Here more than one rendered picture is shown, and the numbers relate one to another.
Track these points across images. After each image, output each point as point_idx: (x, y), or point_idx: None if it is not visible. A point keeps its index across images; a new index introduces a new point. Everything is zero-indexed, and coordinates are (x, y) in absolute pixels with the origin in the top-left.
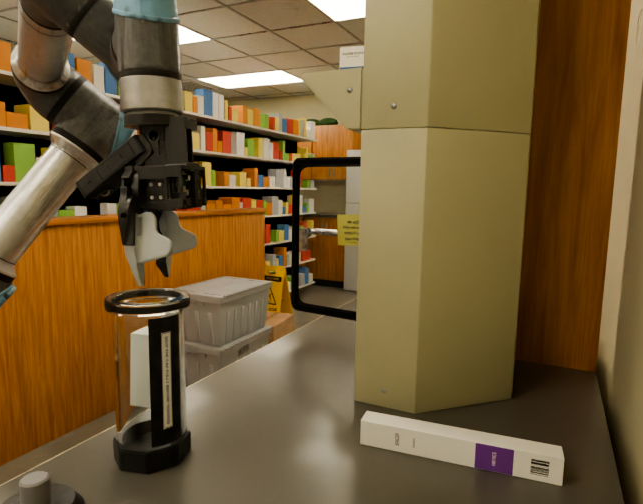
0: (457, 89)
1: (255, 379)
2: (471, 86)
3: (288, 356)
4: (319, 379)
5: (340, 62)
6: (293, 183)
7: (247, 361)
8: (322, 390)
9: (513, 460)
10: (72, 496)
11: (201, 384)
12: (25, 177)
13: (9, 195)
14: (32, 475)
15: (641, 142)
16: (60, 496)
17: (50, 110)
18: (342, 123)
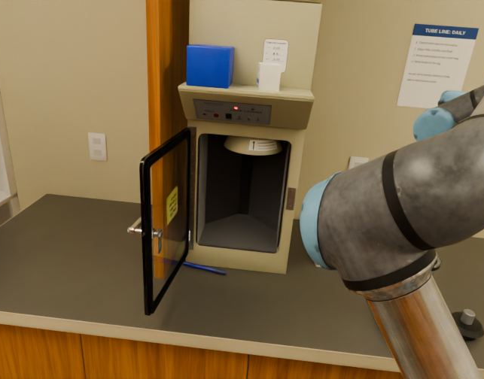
0: None
1: (287, 319)
2: None
3: (233, 316)
4: (266, 291)
5: (280, 77)
6: (148, 189)
7: (258, 335)
8: (281, 287)
9: None
10: (452, 313)
11: (316, 344)
12: (460, 332)
13: (477, 368)
14: (470, 313)
15: None
16: (456, 317)
17: (429, 236)
18: (305, 126)
